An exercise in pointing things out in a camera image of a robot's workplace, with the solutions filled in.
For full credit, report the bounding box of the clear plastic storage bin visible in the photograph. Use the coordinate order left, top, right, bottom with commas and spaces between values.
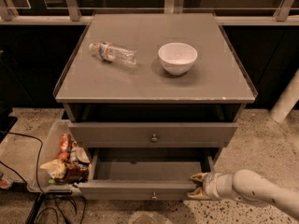
27, 119, 79, 194

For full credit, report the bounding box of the white bowl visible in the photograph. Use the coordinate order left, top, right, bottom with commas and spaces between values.
158, 43, 198, 76

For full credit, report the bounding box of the black device on floor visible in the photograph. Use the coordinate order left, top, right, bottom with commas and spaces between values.
0, 102, 18, 143

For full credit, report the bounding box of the grey drawer cabinet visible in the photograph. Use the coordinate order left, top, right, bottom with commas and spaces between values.
52, 12, 259, 161

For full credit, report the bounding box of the grey drawer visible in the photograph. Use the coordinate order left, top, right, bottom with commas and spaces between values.
69, 122, 237, 148
78, 148, 214, 201

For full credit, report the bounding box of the brown snack bag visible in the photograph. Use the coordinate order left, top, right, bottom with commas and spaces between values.
63, 163, 89, 183

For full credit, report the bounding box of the yellow chip bag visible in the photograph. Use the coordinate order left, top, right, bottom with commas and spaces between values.
40, 159, 66, 179

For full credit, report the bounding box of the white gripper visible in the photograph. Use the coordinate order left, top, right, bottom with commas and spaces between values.
187, 173, 237, 200

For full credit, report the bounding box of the grey top drawer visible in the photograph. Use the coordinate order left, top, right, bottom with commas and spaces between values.
69, 122, 237, 148

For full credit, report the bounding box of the clear plastic water bottle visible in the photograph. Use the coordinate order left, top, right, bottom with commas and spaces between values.
89, 41, 137, 68

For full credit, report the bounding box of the black cable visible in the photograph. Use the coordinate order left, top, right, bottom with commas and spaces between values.
0, 130, 87, 224

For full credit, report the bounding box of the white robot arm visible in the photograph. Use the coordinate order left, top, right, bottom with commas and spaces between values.
189, 75, 299, 219

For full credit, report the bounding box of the red white object at edge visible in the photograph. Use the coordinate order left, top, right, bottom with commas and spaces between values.
0, 172, 13, 189

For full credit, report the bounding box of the metal window railing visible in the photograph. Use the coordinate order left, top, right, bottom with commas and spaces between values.
0, 0, 299, 26

